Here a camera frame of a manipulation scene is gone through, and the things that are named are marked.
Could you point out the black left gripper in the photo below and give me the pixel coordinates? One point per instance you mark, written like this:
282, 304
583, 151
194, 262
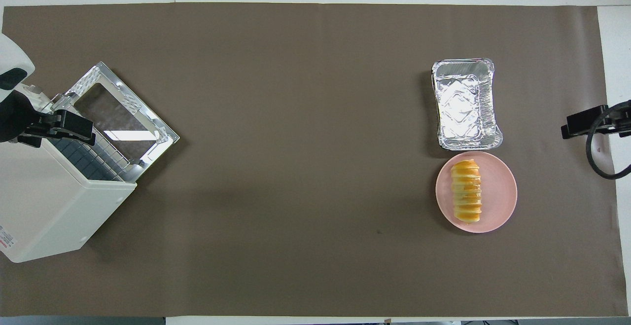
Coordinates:
17, 118

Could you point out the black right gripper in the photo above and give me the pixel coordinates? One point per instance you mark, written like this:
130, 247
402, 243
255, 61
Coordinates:
622, 120

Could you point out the aluminium foil tray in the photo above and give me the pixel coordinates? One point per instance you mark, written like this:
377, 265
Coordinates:
463, 103

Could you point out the sliced yellow bread loaf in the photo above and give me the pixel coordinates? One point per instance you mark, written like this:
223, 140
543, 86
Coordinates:
467, 192

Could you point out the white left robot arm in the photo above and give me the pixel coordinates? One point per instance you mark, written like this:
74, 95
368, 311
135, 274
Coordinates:
10, 54

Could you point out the glass oven door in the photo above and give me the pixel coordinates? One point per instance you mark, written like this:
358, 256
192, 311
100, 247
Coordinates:
118, 118

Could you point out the cream toaster oven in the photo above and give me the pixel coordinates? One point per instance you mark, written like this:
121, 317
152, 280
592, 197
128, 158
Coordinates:
44, 206

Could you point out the pink round plate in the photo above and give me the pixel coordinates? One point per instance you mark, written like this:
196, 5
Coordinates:
500, 192

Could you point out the brown table mat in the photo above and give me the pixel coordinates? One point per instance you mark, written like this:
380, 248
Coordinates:
296, 167

